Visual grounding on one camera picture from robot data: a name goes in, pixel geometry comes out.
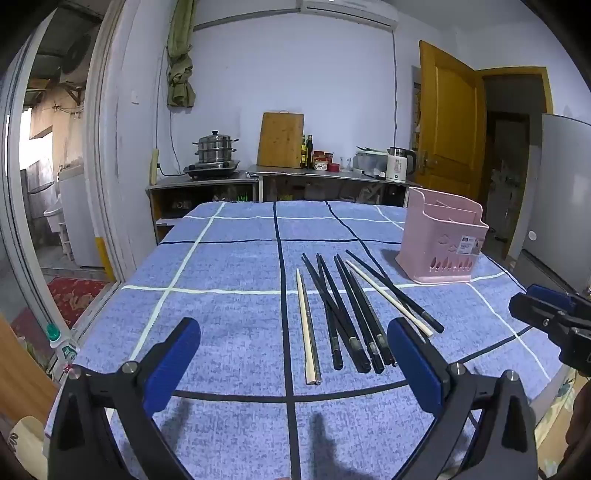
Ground yellow corner guard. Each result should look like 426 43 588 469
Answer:
94 237 116 282

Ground white air conditioner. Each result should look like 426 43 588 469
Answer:
299 0 400 32

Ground outdoor air conditioner unit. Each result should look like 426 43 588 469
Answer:
59 30 94 85

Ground clear plastic storage box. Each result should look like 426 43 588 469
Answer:
355 147 389 178

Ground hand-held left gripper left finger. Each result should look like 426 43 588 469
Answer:
44 318 201 480

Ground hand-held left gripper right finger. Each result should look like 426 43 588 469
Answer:
387 318 539 480

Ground wooden cutting board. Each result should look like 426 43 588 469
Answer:
256 112 305 169

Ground steel steamer pot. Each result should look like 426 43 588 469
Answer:
193 130 240 166

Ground pink plastic utensil holder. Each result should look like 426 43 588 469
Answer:
395 186 490 284

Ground blue checked tablecloth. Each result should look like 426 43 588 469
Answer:
76 200 568 480

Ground white electric kettle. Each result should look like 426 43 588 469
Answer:
385 147 417 182

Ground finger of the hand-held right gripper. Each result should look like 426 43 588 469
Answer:
509 292 574 334
526 284 591 315

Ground green hanging cloth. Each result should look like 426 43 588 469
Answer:
166 0 197 109

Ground steel gas stove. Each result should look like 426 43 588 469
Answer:
183 159 242 178

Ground green cap plastic bottle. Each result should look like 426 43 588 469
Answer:
46 323 80 372

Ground steel kitchen counter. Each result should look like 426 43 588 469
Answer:
145 165 419 243

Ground red food containers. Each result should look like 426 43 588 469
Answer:
312 150 341 173

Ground white washing machine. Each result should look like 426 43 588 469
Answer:
56 164 106 269

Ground yellow wooden door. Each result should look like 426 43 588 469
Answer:
414 40 554 204

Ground beige wooden chopstick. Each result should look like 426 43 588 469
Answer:
345 260 435 337
296 269 317 385

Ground brown wooden board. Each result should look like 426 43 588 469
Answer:
0 313 58 428

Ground silver refrigerator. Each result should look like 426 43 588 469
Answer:
505 113 591 296

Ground red patterned rug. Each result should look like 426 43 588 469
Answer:
9 276 108 352

